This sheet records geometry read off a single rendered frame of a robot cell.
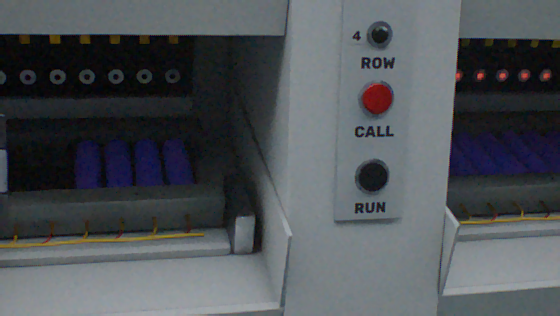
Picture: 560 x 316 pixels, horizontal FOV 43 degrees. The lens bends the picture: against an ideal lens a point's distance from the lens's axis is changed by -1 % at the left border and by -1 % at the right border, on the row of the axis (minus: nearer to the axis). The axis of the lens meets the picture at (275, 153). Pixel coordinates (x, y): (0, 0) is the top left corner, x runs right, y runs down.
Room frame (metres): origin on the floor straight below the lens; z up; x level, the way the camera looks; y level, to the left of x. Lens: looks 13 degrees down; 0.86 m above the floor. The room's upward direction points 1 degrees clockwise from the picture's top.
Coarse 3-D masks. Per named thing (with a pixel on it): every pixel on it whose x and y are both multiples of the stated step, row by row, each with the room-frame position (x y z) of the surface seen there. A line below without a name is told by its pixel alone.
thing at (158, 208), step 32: (32, 192) 0.42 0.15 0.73; (64, 192) 0.43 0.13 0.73; (96, 192) 0.43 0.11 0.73; (128, 192) 0.43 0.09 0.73; (160, 192) 0.44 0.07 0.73; (192, 192) 0.44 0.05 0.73; (32, 224) 0.41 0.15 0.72; (64, 224) 0.42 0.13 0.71; (96, 224) 0.42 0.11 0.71; (128, 224) 0.43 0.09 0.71; (160, 224) 0.43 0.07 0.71; (192, 224) 0.44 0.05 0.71
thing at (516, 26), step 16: (464, 0) 0.41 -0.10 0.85; (480, 0) 0.41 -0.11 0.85; (496, 0) 0.41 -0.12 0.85; (512, 0) 0.41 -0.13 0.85; (528, 0) 0.41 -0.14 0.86; (544, 0) 0.42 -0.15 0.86; (464, 16) 0.41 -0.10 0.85; (480, 16) 0.41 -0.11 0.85; (496, 16) 0.41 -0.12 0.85; (512, 16) 0.42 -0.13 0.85; (528, 16) 0.42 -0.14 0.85; (544, 16) 0.42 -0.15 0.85; (464, 32) 0.41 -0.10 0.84; (480, 32) 0.41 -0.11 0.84; (496, 32) 0.42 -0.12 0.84; (512, 32) 0.42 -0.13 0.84; (528, 32) 0.42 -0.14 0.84; (544, 32) 0.42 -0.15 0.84
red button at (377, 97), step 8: (368, 88) 0.38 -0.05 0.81; (376, 88) 0.38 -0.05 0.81; (384, 88) 0.38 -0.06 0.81; (368, 96) 0.38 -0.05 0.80; (376, 96) 0.38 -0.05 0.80; (384, 96) 0.38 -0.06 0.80; (368, 104) 0.38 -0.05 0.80; (376, 104) 0.38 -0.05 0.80; (384, 104) 0.38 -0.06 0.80; (376, 112) 0.38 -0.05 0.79
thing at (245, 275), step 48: (0, 96) 0.51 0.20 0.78; (48, 96) 0.52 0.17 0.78; (96, 96) 0.52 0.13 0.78; (144, 96) 0.53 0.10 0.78; (192, 96) 0.54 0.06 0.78; (240, 144) 0.50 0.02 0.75; (240, 192) 0.44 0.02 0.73; (0, 240) 0.41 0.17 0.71; (144, 240) 0.43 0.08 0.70; (192, 240) 0.43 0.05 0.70; (240, 240) 0.42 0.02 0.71; (288, 240) 0.36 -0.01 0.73; (0, 288) 0.37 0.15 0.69; (48, 288) 0.38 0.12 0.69; (96, 288) 0.38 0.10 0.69; (144, 288) 0.38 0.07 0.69; (192, 288) 0.39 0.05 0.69; (240, 288) 0.39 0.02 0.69
